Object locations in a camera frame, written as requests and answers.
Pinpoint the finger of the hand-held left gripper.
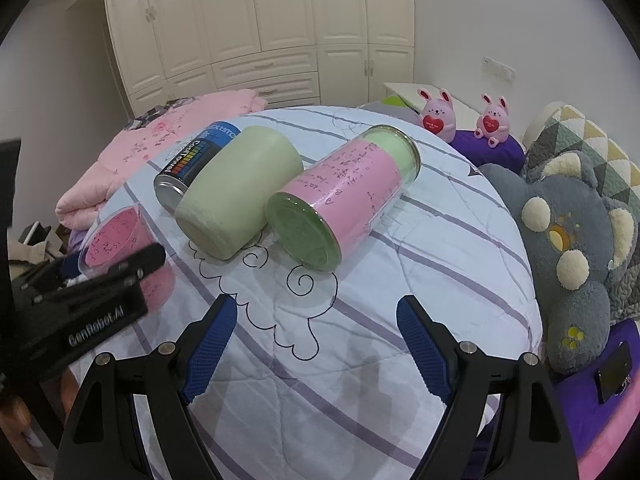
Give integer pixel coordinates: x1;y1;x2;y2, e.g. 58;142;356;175
20;257;86;302
95;243;167;291

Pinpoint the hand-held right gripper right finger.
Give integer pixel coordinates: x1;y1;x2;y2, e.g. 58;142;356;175
396;295;581;480

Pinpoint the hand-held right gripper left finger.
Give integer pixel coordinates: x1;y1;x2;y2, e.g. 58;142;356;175
59;294;239;480

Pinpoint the clear cup with pink insert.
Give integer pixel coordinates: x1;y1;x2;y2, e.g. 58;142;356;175
77;205;176;311

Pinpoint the pale green cup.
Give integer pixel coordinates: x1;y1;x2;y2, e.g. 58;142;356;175
174;125;305;261

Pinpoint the clear cup pink green insert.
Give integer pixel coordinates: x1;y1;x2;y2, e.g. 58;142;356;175
265;125;421;273

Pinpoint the dark blue metal can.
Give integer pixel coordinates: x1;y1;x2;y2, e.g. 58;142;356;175
153;120;243;213

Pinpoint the pink blanket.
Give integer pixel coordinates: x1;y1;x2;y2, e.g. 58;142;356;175
55;89;268;233

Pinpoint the dark plaid cloth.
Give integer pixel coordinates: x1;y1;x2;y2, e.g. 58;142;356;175
125;95;196;131

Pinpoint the grey plush toy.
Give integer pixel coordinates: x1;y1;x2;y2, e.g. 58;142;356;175
477;152;626;376

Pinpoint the black phone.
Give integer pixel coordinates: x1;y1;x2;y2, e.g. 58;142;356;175
595;342;633;403

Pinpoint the purple cushion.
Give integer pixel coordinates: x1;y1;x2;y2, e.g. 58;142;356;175
450;129;526;168

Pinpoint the pink bunny figurine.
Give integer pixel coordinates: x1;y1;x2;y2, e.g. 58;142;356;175
474;93;512;147
417;87;457;143

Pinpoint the white nightstand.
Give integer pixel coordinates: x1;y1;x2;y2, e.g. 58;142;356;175
384;81;476;131

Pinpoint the cream pillow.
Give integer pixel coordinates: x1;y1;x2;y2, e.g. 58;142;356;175
522;101;566;146

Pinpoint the triangle patterned quilted pillow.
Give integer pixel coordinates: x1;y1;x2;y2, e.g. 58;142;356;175
520;105;640;321

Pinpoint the cream wardrobe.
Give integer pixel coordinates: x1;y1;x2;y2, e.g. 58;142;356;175
102;0;416;118

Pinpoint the white wall socket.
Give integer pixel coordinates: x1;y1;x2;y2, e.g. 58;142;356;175
482;56;516;81

